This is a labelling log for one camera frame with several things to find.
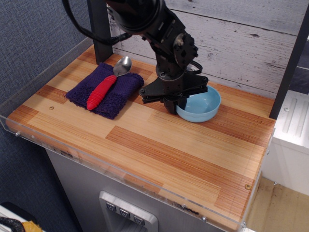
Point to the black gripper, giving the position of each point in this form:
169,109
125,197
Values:
173,92

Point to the light blue bowl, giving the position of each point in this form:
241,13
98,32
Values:
200,107

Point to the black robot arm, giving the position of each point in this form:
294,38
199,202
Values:
174,48

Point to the grey plush toy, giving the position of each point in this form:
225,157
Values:
193,68

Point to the purple folded cloth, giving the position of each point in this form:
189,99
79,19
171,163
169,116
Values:
116,97

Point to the grey cabinet with button panel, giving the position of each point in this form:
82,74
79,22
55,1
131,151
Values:
105,204

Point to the white ribbed appliance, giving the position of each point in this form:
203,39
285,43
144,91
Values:
287,158

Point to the clear acrylic table guard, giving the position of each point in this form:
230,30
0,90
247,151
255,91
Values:
208,170

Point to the red handled metal spoon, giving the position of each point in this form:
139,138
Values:
122,67

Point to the black vertical post right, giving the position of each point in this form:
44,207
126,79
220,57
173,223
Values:
291,66

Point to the black vertical post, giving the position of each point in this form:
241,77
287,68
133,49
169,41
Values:
291,66
100,26

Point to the black vertical post left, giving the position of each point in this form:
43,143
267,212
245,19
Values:
100,26

